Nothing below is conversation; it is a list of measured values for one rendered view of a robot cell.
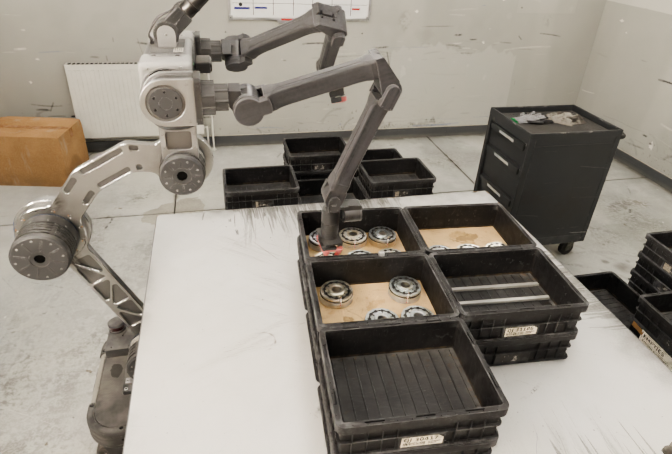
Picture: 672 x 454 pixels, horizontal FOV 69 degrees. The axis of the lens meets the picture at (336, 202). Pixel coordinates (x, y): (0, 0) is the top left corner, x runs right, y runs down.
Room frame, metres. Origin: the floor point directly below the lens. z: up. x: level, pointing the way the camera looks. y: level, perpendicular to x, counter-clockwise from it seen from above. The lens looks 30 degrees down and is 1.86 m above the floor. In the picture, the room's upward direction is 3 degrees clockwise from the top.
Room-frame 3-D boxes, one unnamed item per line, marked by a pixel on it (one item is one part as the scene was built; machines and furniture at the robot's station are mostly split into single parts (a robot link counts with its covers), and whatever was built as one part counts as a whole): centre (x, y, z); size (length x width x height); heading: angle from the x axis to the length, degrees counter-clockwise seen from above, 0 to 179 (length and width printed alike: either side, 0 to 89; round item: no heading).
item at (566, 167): (2.84, -1.27, 0.45); 0.60 x 0.45 x 0.90; 105
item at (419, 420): (0.85, -0.20, 0.92); 0.40 x 0.30 x 0.02; 101
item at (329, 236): (1.35, 0.02, 0.98); 0.10 x 0.07 x 0.07; 18
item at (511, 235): (1.51, -0.48, 0.87); 0.40 x 0.30 x 0.11; 101
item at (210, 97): (1.22, 0.33, 1.45); 0.09 x 0.08 x 0.12; 15
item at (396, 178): (2.65, -0.35, 0.37); 0.40 x 0.30 x 0.45; 105
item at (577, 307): (1.22, -0.53, 0.92); 0.40 x 0.30 x 0.02; 101
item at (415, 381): (0.85, -0.20, 0.87); 0.40 x 0.30 x 0.11; 101
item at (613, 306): (1.83, -1.34, 0.26); 0.40 x 0.30 x 0.23; 15
